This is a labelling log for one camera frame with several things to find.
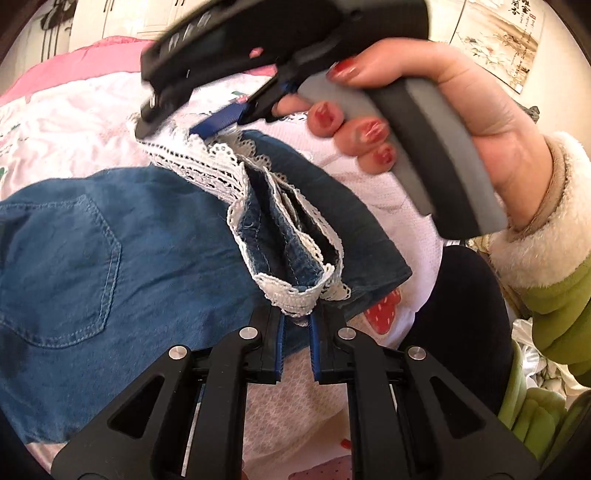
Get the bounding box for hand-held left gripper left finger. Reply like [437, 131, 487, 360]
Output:
[51, 307, 287, 480]

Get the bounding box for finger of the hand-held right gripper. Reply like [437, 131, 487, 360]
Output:
[189, 78, 301, 138]
[135, 85, 195, 138]

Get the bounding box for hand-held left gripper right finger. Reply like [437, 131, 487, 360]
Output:
[310, 307, 541, 480]

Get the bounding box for blue denim pants lace hem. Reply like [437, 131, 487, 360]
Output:
[0, 113, 413, 446]

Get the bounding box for person's right forearm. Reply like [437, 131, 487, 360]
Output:
[487, 131, 591, 384]

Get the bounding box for person's right hand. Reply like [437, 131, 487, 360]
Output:
[272, 41, 549, 228]

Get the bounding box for pink strawberry printed quilt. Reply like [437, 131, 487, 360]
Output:
[0, 69, 445, 480]

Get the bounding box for white wardrobe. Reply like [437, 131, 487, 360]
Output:
[69, 0, 197, 47]

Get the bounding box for pink comforter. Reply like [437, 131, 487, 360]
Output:
[0, 36, 278, 108]

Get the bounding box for dark hanging clothes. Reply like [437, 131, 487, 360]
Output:
[41, 0, 75, 52]

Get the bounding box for person's green jacket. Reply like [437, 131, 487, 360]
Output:
[496, 342, 578, 463]

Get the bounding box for white crumpled cloth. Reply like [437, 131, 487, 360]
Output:
[512, 318, 591, 408]

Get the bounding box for ink painting wall poster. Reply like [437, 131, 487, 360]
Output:
[450, 0, 546, 96]

